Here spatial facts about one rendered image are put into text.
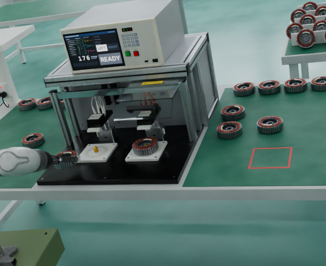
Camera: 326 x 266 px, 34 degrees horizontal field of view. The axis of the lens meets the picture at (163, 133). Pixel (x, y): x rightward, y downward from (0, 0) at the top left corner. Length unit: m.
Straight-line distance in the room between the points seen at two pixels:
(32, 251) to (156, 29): 1.02
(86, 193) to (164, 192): 0.34
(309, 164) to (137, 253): 1.29
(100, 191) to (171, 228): 1.02
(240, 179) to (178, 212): 1.25
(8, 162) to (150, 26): 0.79
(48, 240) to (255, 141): 0.98
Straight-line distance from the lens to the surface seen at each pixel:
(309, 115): 2.47
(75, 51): 2.40
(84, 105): 2.64
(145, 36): 2.25
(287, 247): 2.89
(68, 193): 2.27
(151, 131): 2.42
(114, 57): 2.33
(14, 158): 1.96
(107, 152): 2.39
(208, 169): 2.15
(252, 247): 2.91
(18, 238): 1.91
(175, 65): 2.25
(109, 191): 2.18
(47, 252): 1.82
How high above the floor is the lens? 1.85
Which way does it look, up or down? 26 degrees down
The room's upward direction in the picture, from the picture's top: 12 degrees counter-clockwise
